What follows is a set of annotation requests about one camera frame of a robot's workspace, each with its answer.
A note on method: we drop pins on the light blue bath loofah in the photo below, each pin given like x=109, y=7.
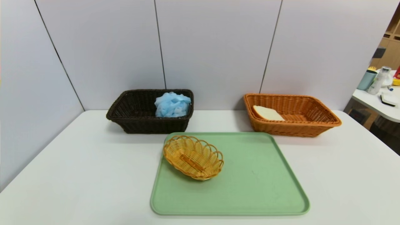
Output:
x=172, y=104

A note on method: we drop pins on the toy bread slice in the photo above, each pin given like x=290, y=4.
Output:
x=267, y=114

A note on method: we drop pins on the small round yellow wicker basket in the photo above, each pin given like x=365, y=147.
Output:
x=193, y=159

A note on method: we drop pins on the dark brown wicker basket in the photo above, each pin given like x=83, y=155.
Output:
x=134, y=125

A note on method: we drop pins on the orange wicker basket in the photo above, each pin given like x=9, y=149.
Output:
x=281, y=129

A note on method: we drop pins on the light green plastic tray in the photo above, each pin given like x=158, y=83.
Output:
x=250, y=187

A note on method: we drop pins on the teal cup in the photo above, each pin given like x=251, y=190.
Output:
x=365, y=80

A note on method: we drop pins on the white side table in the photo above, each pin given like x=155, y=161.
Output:
x=375, y=103

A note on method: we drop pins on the clear plastic bottle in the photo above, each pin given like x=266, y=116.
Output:
x=376, y=82

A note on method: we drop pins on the black and white flat box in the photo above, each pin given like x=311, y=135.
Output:
x=389, y=99

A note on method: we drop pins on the red package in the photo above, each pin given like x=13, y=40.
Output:
x=397, y=72

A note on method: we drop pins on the wooden shelf unit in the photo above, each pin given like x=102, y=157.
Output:
x=390, y=47

